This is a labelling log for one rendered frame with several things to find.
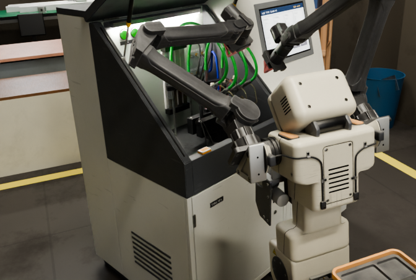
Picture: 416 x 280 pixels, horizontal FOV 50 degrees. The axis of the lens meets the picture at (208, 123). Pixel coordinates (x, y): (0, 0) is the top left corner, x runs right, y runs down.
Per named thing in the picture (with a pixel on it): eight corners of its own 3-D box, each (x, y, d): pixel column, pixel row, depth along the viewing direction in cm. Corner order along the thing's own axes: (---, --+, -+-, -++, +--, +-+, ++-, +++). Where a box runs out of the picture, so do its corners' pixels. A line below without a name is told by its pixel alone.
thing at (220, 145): (194, 195, 183) (192, 160, 177) (186, 192, 186) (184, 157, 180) (283, 147, 223) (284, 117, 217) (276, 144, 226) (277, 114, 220)
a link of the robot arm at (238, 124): (230, 142, 132) (239, 132, 128) (219, 114, 137) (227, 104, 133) (254, 141, 137) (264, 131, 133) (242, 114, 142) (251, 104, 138)
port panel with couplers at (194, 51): (192, 85, 238) (189, 26, 227) (187, 84, 241) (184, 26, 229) (208, 80, 247) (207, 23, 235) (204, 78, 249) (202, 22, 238)
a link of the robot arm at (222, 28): (137, 58, 138) (149, 33, 131) (129, 44, 140) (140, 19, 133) (236, 47, 165) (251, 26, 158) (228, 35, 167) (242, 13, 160)
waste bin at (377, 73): (413, 129, 434) (421, 72, 413) (376, 137, 419) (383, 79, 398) (377, 113, 477) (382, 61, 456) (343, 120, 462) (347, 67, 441)
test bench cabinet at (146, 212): (195, 344, 209) (186, 199, 180) (124, 285, 248) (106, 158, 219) (284, 269, 255) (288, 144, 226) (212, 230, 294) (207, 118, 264)
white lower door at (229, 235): (200, 325, 207) (192, 198, 182) (196, 323, 209) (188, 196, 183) (282, 258, 249) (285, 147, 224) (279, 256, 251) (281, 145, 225)
